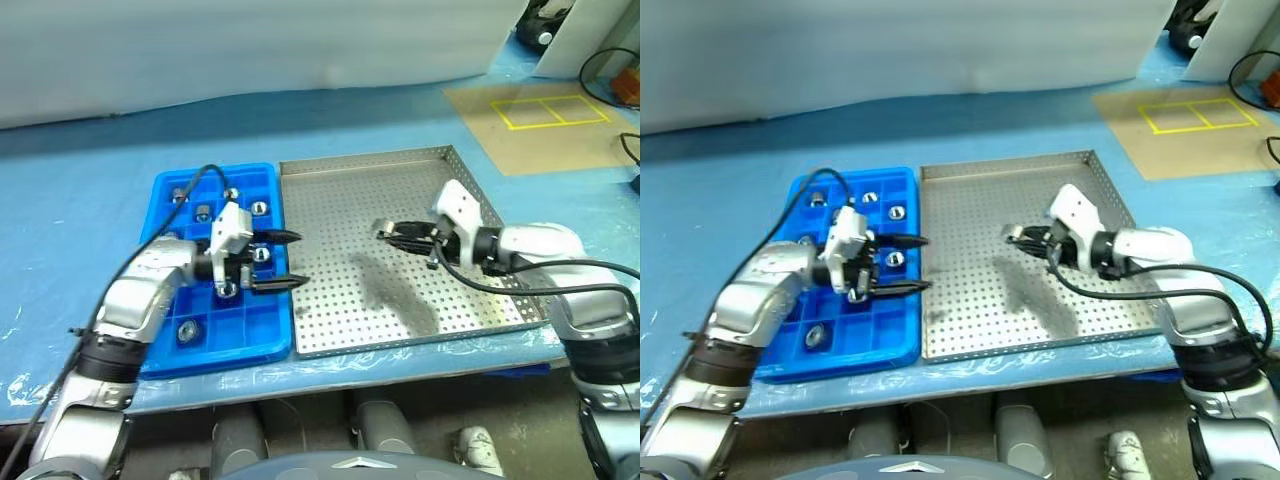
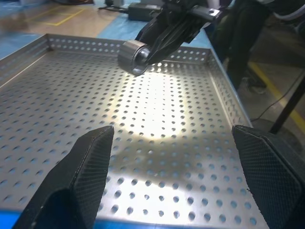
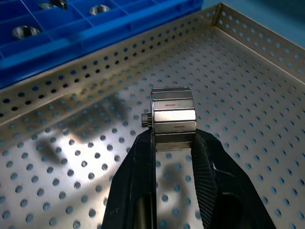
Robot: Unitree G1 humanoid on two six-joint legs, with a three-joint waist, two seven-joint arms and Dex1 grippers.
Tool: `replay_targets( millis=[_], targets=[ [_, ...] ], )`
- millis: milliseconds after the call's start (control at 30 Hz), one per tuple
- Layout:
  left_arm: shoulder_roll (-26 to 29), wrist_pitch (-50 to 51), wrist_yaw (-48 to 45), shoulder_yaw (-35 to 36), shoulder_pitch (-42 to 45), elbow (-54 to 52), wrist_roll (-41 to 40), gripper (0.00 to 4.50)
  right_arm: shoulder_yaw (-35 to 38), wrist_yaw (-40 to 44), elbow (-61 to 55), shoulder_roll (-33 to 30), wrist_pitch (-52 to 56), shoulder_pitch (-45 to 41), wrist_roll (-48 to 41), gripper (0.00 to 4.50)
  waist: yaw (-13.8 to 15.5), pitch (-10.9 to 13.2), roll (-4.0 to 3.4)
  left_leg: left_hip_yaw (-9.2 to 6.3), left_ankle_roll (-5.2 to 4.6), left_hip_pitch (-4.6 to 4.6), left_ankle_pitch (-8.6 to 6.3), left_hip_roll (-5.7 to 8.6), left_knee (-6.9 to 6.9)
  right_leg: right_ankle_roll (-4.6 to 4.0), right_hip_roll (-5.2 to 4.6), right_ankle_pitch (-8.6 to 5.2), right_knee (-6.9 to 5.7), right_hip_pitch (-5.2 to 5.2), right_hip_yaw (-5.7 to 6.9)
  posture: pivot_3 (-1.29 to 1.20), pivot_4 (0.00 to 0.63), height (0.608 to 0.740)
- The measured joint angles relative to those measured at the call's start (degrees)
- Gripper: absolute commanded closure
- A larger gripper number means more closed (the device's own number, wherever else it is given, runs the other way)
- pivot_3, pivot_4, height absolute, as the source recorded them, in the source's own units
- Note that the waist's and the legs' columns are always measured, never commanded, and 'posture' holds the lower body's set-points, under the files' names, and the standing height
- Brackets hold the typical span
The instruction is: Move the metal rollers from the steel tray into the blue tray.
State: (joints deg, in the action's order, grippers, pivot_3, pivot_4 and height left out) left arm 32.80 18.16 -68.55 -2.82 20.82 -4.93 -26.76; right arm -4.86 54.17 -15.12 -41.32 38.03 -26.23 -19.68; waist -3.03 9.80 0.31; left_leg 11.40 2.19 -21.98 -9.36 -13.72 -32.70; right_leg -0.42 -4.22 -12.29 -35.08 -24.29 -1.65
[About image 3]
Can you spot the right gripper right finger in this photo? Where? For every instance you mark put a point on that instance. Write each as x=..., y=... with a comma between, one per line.
x=219, y=186

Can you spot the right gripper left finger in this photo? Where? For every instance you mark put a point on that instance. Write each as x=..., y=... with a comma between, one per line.
x=133, y=181

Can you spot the silver metal roller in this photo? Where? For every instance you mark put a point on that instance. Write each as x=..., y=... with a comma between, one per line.
x=52, y=3
x=98, y=10
x=175, y=117
x=25, y=32

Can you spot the perforated steel tray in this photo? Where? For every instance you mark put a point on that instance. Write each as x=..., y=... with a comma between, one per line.
x=238, y=119

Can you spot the blue plastic compartment tray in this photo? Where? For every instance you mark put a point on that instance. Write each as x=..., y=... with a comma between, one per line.
x=59, y=50

